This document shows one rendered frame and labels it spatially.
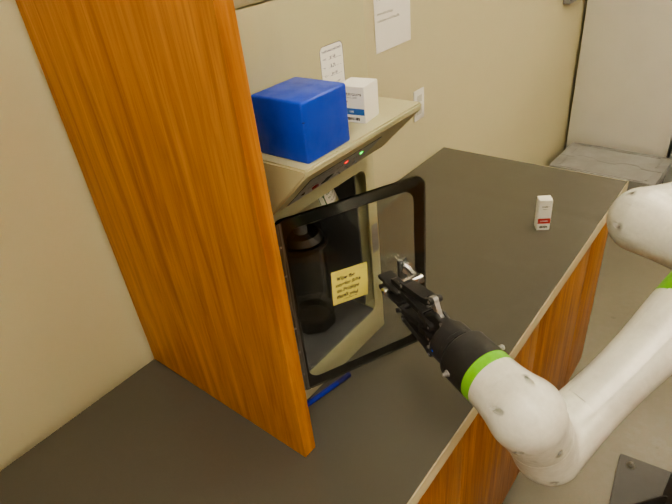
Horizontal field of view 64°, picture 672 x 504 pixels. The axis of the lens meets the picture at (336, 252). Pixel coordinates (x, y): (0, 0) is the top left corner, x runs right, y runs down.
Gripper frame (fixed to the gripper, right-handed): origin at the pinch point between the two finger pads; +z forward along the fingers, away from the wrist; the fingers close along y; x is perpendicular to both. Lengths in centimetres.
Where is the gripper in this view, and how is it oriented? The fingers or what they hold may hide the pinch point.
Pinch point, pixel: (394, 287)
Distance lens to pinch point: 101.9
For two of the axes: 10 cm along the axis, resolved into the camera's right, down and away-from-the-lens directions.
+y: -1.0, -8.3, -5.5
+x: -8.9, 3.2, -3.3
